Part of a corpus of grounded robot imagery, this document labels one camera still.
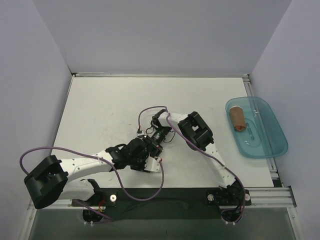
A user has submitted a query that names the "orange brown bear towel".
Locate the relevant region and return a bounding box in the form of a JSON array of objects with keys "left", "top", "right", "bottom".
[{"left": 229, "top": 106, "right": 247, "bottom": 132}]

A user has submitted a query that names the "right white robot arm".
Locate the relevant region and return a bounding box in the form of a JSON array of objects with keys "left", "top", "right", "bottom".
[{"left": 150, "top": 106, "right": 246, "bottom": 210}]

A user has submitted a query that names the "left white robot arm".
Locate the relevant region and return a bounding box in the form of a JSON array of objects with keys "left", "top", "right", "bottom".
[{"left": 24, "top": 137, "right": 160, "bottom": 209}]

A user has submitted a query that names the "teal plastic tray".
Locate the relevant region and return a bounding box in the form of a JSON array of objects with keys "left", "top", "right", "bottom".
[{"left": 225, "top": 97, "right": 288, "bottom": 159}]

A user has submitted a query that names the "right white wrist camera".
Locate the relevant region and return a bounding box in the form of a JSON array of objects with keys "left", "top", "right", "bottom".
[{"left": 136, "top": 129, "right": 146, "bottom": 138}]

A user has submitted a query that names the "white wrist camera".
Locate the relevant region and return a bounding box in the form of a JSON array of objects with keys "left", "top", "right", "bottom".
[
  {"left": 136, "top": 129, "right": 146, "bottom": 138},
  {"left": 144, "top": 156, "right": 162, "bottom": 173}
]

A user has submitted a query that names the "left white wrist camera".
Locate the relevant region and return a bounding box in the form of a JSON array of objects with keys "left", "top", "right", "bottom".
[{"left": 144, "top": 156, "right": 162, "bottom": 173}]

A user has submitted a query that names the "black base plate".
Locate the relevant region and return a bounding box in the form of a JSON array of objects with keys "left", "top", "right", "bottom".
[{"left": 71, "top": 187, "right": 252, "bottom": 222}]

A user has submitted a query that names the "aluminium front frame rail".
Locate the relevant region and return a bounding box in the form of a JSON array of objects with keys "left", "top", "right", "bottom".
[{"left": 27, "top": 186, "right": 297, "bottom": 212}]

